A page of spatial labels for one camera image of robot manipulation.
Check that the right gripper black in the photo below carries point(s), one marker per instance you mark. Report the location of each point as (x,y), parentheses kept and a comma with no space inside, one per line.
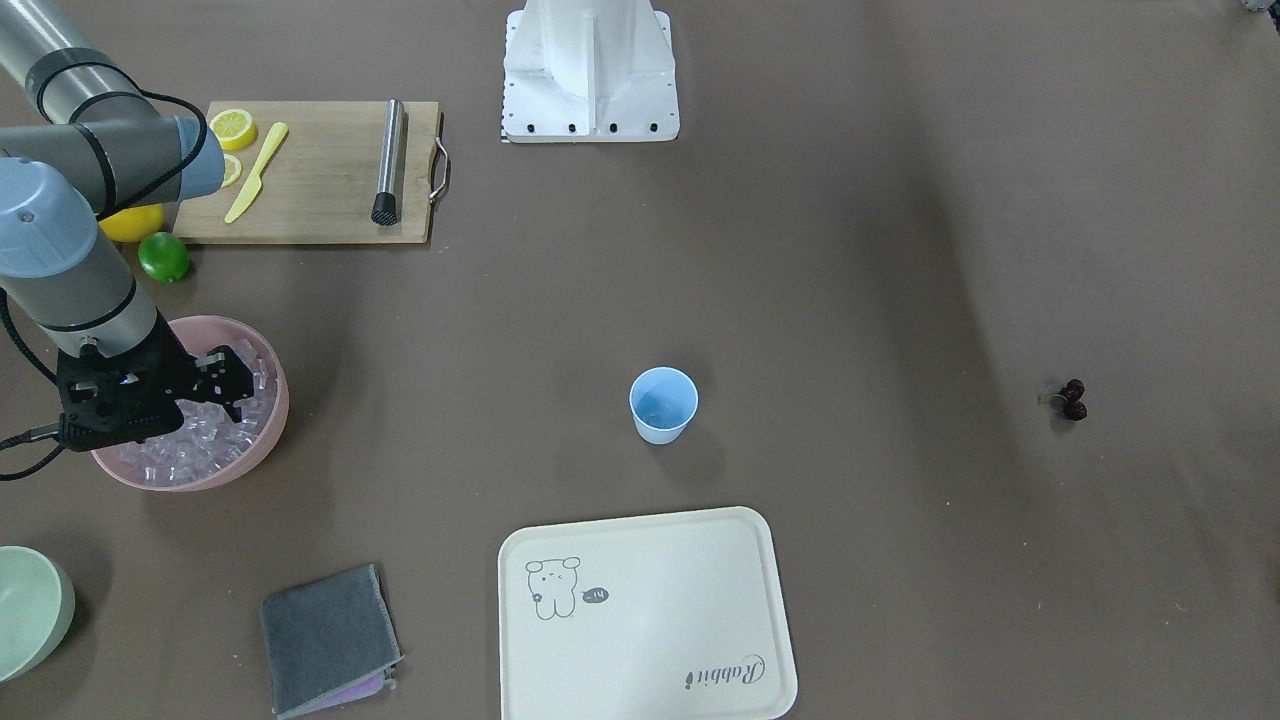
(172,366)

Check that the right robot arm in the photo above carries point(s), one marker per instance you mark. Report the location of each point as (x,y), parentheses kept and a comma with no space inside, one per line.
(104,145)

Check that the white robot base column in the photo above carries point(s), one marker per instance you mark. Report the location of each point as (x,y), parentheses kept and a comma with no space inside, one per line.
(589,72)

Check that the clear ice cubes pile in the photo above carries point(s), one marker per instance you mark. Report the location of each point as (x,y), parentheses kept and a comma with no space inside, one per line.
(208,441)

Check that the light blue plastic cup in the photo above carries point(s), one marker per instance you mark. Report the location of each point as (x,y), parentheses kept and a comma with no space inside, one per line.
(663,400)

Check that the dark cherries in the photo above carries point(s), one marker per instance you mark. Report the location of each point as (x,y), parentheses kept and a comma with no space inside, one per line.
(1067,397)

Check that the pink bowl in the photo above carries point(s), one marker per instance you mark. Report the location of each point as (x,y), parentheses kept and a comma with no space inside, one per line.
(202,334)

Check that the green lime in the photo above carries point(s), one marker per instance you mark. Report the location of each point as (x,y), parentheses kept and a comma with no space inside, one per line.
(164,257)

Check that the yellow lemon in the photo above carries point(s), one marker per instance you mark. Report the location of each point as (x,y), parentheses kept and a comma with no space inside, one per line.
(133,225)

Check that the mint green bowl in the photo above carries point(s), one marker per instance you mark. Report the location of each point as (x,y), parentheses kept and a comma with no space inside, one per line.
(37,604)

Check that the yellow plastic knife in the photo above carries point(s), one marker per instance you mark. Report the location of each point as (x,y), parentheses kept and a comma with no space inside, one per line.
(253,183)

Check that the lemon slice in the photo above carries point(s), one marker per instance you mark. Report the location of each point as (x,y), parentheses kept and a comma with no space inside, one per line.
(234,128)
(232,170)

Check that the wooden cutting board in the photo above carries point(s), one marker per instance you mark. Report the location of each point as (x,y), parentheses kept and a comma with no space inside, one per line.
(320,185)

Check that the grey folded cloth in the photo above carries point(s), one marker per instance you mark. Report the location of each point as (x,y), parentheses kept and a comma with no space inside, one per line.
(329,642)

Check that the metal muddler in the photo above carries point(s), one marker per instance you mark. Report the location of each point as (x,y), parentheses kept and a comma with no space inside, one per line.
(386,206)

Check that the cream plastic tray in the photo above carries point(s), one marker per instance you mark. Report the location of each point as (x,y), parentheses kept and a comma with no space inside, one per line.
(667,616)

